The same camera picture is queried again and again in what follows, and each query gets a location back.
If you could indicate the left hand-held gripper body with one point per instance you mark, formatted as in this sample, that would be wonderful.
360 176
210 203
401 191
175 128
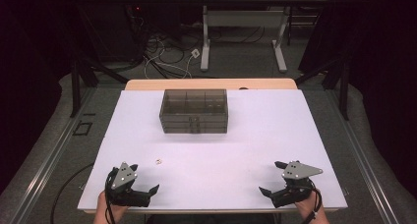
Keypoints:
122 179

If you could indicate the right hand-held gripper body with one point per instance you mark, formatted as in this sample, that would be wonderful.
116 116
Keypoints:
296 184

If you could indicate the white power adapter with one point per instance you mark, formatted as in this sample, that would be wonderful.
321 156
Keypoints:
195 53

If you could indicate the dark equipment with red light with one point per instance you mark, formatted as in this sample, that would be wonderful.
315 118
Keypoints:
131 21

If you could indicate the smoked clear drawer box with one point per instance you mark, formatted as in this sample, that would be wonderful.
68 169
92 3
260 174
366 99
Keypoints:
193 112

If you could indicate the white-legged desk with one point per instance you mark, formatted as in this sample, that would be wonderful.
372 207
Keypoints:
242 19

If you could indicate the black metal stand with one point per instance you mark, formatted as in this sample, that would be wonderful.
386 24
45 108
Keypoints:
85 76
337 80

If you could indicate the dark curtain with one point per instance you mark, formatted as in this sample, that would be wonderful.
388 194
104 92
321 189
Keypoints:
377 70
26 70

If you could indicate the person's left hand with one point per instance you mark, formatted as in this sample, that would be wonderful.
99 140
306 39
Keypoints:
105 211

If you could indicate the aluminium floor rail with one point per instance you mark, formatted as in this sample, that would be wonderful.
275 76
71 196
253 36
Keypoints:
49 158
364 158

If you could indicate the person's right hand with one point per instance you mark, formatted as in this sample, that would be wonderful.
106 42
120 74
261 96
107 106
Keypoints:
309 207

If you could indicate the light wooden table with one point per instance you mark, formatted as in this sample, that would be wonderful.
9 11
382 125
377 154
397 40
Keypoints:
209 84

